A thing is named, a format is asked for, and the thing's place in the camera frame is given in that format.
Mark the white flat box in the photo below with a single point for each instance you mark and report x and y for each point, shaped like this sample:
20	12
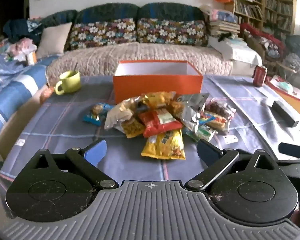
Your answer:
237	51

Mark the dark blue-green sofa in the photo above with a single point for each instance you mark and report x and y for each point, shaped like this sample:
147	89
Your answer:
110	11

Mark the beige pillow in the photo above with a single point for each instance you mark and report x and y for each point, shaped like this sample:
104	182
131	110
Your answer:
53	40

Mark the stack of books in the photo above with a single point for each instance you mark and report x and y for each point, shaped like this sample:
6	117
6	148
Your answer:
223	28

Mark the pink plastic bag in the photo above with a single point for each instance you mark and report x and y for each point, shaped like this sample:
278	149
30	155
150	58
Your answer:
20	46

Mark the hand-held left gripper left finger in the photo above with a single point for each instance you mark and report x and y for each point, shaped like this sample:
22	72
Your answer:
97	152

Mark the metal spoon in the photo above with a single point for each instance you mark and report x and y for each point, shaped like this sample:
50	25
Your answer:
75	67

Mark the red snack packet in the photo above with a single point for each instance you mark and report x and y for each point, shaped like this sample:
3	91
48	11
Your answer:
155	127

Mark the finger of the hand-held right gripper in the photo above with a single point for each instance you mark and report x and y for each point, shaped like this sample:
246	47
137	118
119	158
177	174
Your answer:
291	149

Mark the teal face mask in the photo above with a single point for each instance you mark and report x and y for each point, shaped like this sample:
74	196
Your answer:
285	86

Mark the pink and blue package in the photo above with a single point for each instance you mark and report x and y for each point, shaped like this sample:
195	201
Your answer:
223	16

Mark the white snack packet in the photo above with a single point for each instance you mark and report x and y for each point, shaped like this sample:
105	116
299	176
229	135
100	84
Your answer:
117	116

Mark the floral cushion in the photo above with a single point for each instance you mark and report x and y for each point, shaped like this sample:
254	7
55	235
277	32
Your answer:
102	33
170	31

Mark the small white card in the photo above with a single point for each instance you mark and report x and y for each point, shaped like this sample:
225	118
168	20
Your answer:
230	139

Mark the red soda can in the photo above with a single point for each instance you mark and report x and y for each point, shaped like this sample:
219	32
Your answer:
259	77

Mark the blue cookie packet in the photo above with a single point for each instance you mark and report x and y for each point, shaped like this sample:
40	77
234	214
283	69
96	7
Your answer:
95	112

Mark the long black box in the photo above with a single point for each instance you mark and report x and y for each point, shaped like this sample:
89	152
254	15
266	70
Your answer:
285	113

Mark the small black object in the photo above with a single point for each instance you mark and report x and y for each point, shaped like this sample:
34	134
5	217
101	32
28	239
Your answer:
224	37

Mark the yellow crinkled snack packet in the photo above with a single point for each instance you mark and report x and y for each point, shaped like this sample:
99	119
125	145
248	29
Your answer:
157	100

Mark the blue striped blanket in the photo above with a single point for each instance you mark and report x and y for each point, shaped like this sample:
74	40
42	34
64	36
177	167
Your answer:
12	92

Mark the dark bags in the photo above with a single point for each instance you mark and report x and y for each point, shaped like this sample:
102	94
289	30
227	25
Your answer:
297	50

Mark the wooden bookshelf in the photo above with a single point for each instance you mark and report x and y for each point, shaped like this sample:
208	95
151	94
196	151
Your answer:
272	5

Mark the orange-labelled jar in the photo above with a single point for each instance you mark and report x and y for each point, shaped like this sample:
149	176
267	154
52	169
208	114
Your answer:
31	58

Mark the orange cardboard box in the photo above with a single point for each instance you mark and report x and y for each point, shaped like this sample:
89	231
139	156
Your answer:
157	87

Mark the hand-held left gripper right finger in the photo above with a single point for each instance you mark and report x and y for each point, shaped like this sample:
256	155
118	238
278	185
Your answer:
205	151

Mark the silver foil packet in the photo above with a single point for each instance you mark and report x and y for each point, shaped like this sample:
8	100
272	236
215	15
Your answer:
190	110

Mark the green snack packet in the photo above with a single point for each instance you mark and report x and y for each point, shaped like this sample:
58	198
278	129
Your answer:
201	133

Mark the yellow snack sticks packet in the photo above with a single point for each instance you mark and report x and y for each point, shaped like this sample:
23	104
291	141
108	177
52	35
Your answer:
132	128

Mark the red-edged flat box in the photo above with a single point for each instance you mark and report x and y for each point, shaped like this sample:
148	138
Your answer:
293	98

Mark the red patterned bag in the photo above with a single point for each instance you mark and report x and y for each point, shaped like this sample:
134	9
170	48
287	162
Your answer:
267	42

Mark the colourful striped snack packet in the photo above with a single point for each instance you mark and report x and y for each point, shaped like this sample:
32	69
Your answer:
215	123

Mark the dark blue clothing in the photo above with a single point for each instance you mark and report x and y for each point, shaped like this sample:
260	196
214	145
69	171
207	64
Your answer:
17	30

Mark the large yellow chips packet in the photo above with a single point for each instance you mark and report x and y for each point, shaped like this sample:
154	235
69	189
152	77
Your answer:
165	147

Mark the green mug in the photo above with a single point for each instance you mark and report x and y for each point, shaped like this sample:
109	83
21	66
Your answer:
70	83

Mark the blue plaid tablecloth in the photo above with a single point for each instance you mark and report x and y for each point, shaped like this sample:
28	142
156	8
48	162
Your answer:
65	127

